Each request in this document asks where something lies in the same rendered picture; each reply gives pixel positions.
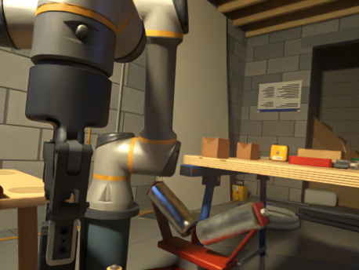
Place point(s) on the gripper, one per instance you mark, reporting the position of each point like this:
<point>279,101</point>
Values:
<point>67,98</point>

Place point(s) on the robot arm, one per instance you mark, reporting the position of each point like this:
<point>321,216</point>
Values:
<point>157,92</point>

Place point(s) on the steel roller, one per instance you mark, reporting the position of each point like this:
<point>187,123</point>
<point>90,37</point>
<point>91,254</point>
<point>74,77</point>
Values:
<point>171,206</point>
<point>227,224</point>

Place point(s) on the red roller stand head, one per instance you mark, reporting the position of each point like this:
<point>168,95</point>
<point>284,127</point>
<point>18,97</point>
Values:
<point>193,254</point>

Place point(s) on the plywood bench with blue legs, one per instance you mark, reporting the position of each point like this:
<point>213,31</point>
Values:
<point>266,168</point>

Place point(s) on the grey pipe fitting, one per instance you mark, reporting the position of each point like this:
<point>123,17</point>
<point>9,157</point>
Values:
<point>342,164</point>

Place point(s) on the light wooden table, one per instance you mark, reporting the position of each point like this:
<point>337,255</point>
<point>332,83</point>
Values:
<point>22,191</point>

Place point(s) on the brass round knob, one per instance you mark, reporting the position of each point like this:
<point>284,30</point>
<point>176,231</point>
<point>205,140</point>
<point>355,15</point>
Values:
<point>113,267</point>

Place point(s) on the brown wooden saddle block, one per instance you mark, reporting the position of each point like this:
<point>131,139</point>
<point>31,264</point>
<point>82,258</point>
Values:
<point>215,148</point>
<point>247,151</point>

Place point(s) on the yellow box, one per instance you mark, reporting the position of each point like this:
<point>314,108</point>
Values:
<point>239,192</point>

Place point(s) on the white pin knob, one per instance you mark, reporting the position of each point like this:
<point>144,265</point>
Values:
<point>264,212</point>

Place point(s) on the yellow tape measure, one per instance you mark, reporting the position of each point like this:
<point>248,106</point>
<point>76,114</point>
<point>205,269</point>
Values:
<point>279,153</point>

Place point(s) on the red flat box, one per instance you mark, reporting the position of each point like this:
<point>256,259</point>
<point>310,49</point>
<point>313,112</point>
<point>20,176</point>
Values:
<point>310,161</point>

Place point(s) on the tan flat box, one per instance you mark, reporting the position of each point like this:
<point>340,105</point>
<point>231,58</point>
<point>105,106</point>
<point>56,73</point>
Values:
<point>319,153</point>

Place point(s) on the white bag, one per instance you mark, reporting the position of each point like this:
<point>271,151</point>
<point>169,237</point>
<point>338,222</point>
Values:
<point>319,197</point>

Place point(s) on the brown cardboard sheets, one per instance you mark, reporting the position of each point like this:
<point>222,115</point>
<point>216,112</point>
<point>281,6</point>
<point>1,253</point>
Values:
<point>325,137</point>

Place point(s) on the dark pipes bundle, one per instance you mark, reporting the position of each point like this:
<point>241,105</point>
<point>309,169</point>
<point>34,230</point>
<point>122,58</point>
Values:
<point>328,217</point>

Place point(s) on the green and white tin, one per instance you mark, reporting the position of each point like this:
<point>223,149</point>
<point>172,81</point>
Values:
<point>354,163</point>

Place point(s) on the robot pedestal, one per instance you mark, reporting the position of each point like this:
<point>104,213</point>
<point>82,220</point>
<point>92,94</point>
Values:
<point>106,241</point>

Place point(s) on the grey wall conduit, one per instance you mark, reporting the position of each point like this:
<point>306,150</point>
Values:
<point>120,95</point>

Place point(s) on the white wall notice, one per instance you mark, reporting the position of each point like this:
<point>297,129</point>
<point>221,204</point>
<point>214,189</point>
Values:
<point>280,95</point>

